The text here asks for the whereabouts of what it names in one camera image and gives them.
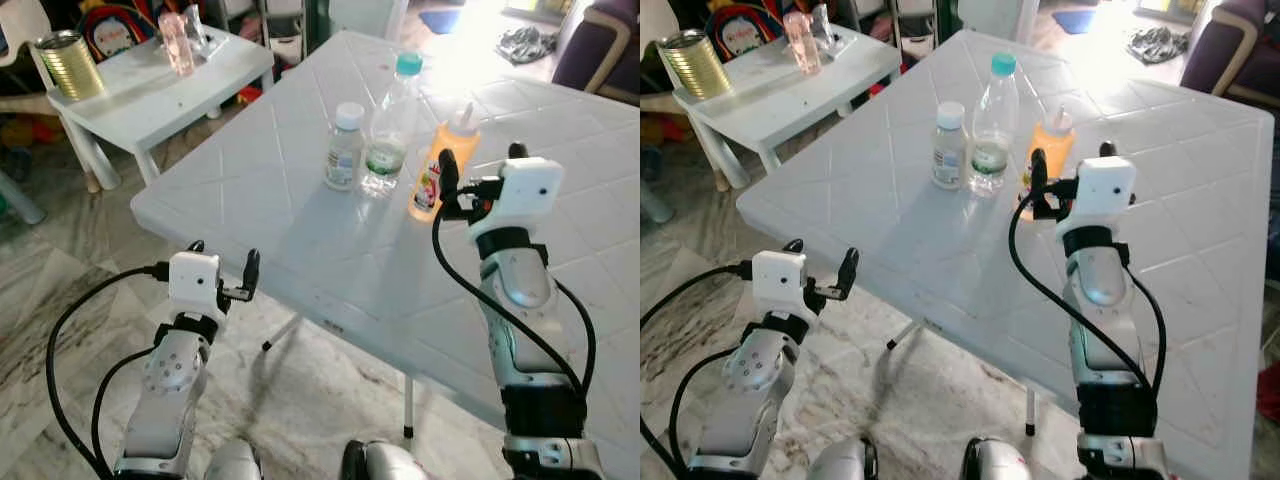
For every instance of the orange squeeze bottle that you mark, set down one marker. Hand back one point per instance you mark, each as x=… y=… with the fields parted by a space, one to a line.
x=1058 y=145
x=430 y=165

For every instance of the clear water bottle teal cap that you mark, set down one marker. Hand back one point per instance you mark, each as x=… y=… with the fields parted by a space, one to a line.
x=392 y=130
x=993 y=130

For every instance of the small white-capped bottle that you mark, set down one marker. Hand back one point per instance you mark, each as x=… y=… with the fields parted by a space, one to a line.
x=345 y=150
x=950 y=150

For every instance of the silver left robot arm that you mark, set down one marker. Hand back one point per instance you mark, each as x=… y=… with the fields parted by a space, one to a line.
x=165 y=390
x=750 y=390

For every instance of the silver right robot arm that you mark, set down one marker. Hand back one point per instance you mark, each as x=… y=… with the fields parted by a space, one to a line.
x=520 y=300
x=1100 y=300

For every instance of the large white plastic table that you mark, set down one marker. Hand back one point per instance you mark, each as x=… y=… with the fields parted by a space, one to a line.
x=300 y=235
x=900 y=235

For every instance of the crumpled grey cloth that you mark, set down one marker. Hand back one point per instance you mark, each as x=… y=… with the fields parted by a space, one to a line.
x=527 y=45
x=1158 y=45

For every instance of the blue floor mat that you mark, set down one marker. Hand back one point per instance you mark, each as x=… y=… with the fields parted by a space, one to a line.
x=1072 y=20
x=440 y=20

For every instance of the purple armchair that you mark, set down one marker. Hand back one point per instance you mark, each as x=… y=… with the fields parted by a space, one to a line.
x=1235 y=45
x=600 y=40

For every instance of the small white plastic table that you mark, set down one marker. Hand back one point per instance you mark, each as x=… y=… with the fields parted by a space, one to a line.
x=150 y=95
x=785 y=95

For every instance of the silver robot left leg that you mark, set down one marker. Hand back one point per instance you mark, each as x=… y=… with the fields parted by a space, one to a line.
x=840 y=462
x=232 y=462

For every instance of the silver robot leg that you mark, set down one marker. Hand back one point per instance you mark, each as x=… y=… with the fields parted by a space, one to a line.
x=385 y=463
x=840 y=462
x=232 y=462
x=995 y=463

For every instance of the gold ribbed tin can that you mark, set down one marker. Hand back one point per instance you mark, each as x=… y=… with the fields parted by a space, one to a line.
x=695 y=65
x=70 y=65

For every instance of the clear glass tumbler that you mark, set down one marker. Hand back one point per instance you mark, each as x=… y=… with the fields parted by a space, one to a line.
x=825 y=28
x=200 y=30

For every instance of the colourful school bag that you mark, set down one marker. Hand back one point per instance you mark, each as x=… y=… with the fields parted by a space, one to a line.
x=118 y=30
x=742 y=28

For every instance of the silver robot right leg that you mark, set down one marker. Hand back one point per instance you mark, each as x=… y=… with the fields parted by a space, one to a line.
x=385 y=463
x=995 y=463

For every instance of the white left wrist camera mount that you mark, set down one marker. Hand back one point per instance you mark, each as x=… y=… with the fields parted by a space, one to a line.
x=192 y=285
x=778 y=285

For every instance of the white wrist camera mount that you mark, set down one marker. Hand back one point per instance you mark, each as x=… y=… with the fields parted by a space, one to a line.
x=1100 y=195
x=192 y=285
x=778 y=285
x=525 y=195

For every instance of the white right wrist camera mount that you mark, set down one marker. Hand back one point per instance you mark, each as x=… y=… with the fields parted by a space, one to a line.
x=525 y=195
x=1100 y=195

